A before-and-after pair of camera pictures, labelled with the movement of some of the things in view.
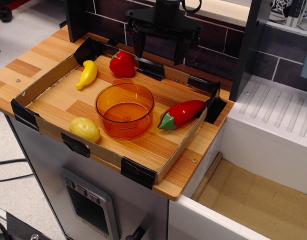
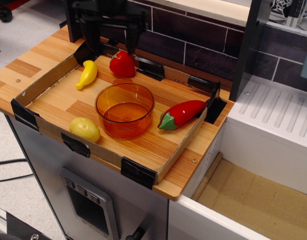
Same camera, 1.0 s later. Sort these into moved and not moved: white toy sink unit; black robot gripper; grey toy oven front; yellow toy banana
Moved: black robot gripper
Not moved: grey toy oven front; yellow toy banana; white toy sink unit
